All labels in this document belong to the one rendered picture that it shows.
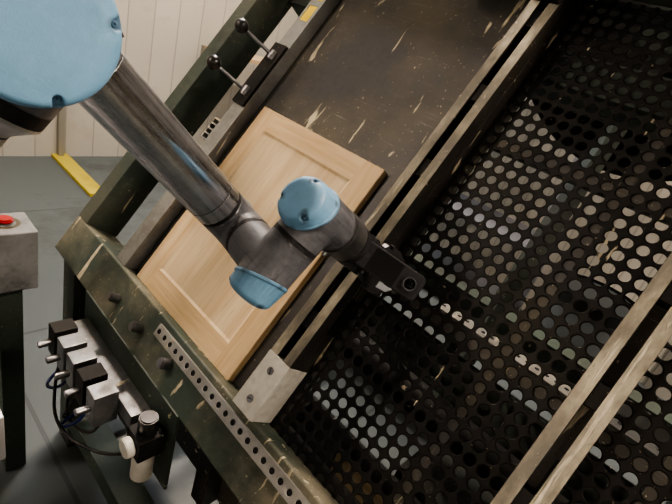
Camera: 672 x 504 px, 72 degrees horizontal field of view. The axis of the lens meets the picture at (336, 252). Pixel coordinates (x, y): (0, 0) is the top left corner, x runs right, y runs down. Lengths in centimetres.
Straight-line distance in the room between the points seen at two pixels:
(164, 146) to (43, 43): 25
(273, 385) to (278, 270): 34
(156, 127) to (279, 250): 21
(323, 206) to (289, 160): 57
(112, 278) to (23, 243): 24
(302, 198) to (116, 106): 24
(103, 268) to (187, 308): 32
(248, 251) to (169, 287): 60
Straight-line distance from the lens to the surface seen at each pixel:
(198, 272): 119
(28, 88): 42
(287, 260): 63
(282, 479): 92
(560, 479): 77
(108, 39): 43
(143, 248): 135
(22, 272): 149
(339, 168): 108
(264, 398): 93
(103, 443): 186
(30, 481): 202
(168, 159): 64
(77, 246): 153
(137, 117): 61
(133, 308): 126
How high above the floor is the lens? 162
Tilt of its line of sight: 25 degrees down
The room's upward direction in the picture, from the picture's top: 18 degrees clockwise
